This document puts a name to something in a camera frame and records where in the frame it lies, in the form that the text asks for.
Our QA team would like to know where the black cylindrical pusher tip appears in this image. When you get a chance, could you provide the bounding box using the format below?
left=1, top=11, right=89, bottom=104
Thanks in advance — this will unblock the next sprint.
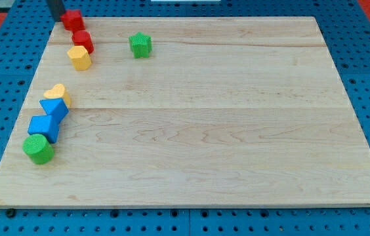
left=46, top=0, right=66, bottom=22

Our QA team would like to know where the red star block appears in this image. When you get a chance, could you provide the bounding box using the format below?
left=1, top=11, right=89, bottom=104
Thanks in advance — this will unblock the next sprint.
left=60, top=9, right=85, bottom=33

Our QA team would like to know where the green star block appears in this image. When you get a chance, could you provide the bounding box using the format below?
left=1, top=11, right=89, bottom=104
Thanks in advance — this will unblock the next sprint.
left=129, top=31, right=152, bottom=58

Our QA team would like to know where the red cylinder block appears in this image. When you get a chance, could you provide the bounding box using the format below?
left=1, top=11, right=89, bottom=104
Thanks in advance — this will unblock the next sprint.
left=72, top=30, right=94, bottom=54

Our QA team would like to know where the yellow hexagon block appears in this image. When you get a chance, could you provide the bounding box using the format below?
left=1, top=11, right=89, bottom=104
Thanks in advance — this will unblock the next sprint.
left=67, top=46, right=92, bottom=71

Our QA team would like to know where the yellow heart block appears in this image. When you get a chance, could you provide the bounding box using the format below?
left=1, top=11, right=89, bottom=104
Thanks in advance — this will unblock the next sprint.
left=43, top=83, right=72, bottom=108

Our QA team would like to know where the blue triangle block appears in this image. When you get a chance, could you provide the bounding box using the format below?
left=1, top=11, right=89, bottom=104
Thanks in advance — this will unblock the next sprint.
left=39, top=98, right=69, bottom=124

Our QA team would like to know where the blue cube block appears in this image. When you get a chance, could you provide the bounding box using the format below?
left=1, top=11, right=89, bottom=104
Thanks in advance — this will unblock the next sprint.
left=28, top=115, right=59, bottom=144

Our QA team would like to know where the green cylinder block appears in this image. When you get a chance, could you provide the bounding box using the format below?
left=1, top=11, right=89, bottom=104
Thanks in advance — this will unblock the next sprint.
left=22, top=134, right=54, bottom=165

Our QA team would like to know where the light wooden board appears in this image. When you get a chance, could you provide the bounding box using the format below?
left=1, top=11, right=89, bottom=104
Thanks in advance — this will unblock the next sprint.
left=0, top=16, right=370, bottom=209

